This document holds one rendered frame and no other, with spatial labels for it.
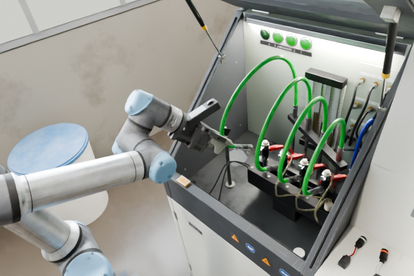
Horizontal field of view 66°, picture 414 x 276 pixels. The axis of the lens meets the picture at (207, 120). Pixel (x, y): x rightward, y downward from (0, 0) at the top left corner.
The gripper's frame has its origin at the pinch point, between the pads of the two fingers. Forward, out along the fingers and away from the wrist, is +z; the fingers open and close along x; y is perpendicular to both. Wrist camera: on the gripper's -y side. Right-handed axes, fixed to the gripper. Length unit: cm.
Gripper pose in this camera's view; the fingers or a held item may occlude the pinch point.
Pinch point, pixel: (229, 140)
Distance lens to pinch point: 104.7
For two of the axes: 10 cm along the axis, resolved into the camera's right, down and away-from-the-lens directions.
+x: 4.0, 3.2, -8.6
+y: -5.0, 8.6, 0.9
